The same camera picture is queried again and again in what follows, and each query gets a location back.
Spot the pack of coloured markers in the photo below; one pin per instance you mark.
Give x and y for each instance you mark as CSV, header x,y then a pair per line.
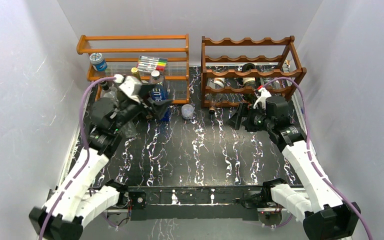
x,y
148,64

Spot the clear bottle right copper cap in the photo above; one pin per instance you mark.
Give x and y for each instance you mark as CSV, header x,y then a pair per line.
x,y
276,85

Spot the blue lidded round jar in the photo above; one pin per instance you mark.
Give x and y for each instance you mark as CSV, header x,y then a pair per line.
x,y
98,61

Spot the clear bottle neck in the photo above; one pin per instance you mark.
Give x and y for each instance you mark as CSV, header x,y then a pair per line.
x,y
129,130

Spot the clear bottle copper cap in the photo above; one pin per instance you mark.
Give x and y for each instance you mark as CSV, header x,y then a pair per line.
x,y
276,85
214,98

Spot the dark wine bottle black neck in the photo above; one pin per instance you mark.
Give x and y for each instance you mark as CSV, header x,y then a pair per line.
x,y
249,82

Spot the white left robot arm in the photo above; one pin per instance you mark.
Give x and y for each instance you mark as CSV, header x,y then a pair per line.
x,y
74,205

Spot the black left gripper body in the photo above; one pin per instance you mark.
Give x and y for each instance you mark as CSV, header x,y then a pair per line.
x,y
130,110

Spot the orange wooden shelf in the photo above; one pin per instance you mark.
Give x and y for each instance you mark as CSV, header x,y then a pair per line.
x,y
121,53

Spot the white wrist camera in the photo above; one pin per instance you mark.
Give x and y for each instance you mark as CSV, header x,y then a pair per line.
x,y
127,88
262,95

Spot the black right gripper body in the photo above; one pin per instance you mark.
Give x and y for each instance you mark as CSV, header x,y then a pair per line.
x,y
256,120

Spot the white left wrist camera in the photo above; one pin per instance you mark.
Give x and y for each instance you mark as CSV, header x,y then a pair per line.
x,y
127,88

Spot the dark red bottle gold cap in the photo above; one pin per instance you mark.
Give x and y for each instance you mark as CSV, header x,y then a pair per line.
x,y
135,73

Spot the clear jar of paper clips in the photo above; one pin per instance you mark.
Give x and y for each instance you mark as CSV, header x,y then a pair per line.
x,y
187,111

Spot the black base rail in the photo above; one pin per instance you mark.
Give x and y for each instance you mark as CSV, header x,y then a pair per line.
x,y
204,202

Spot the blue carton bottle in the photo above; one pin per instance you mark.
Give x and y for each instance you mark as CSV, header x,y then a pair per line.
x,y
160,93

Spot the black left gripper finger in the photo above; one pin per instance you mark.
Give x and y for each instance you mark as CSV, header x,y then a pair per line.
x,y
146,88
160,108

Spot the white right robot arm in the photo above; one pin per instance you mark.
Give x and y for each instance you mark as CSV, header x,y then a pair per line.
x,y
324,214

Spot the clear square liquor bottle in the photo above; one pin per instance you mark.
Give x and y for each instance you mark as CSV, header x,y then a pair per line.
x,y
108,91

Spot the brown wooden wine rack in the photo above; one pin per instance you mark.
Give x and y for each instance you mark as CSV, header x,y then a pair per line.
x,y
286,65

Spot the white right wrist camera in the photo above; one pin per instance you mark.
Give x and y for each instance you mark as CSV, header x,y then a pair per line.
x,y
262,95

